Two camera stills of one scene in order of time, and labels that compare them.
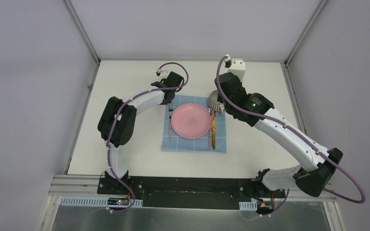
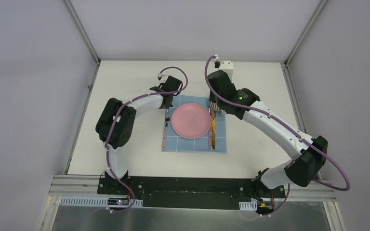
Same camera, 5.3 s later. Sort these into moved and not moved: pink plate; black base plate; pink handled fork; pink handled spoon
Moved: pink handled fork
Not moved: pink handled spoon; pink plate; black base plate
